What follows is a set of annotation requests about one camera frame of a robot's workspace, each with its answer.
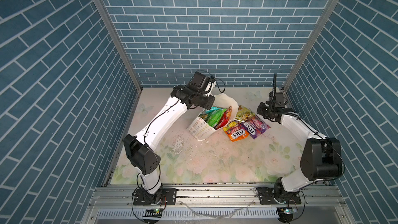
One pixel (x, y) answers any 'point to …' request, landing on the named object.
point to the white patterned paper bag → (200, 129)
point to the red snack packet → (225, 118)
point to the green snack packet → (213, 116)
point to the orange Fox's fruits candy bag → (235, 130)
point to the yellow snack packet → (244, 113)
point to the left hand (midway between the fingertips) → (211, 101)
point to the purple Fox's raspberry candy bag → (256, 127)
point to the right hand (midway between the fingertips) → (258, 107)
